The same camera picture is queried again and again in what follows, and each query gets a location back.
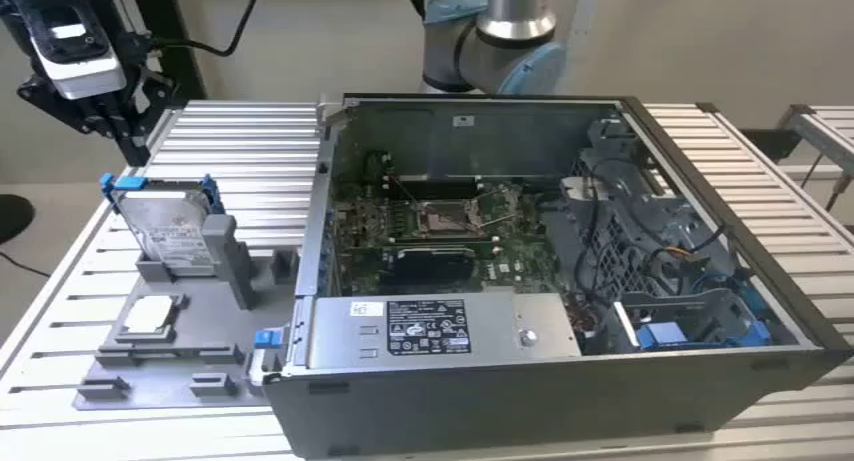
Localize thick black camera cable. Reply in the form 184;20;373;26
150;0;255;58

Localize expansion slot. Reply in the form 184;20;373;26
387;233;503;248

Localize CPU socket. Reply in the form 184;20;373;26
413;199;480;238

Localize blue plastic carrier bracket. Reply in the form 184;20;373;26
632;320;699;351

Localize blue and grey case latch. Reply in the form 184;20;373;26
248;325;296;383

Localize black round chair base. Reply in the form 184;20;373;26
0;193;36;243

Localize grey parts rack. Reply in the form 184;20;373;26
72;215;303;412

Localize black graphics card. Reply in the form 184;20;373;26
377;245;480;291

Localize black RAM slots row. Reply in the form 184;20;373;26
383;174;487;198

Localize long black wire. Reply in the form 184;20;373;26
573;163;625;302

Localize open black PC case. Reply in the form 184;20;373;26
261;93;854;458

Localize grey metal disk bay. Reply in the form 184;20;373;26
545;115;802;356

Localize grey power supply unit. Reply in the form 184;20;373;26
305;293;581;371

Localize hard disk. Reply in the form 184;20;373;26
98;173;225;282

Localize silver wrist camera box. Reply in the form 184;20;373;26
26;0;128;101

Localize metal socket cover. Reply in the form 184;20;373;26
471;186;523;226

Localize thin metal locking lever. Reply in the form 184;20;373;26
384;172;423;206

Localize silver CPU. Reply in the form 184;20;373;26
125;295;182;333

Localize green motherboard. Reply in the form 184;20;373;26
329;178;579;305

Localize yellow and black wire bundle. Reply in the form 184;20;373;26
649;243;710;275

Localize black box under table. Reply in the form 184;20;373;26
735;127;802;171

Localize black frame post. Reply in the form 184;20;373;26
125;0;206;102

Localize silver case hinge bracket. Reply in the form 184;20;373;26
315;94;356;128

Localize black floor cable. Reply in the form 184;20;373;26
0;249;53;278

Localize blue wire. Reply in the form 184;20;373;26
691;273;759;310

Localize green RAM stick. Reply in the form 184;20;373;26
132;348;232;358

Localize aluminium side table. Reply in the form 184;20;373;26
776;103;854;182

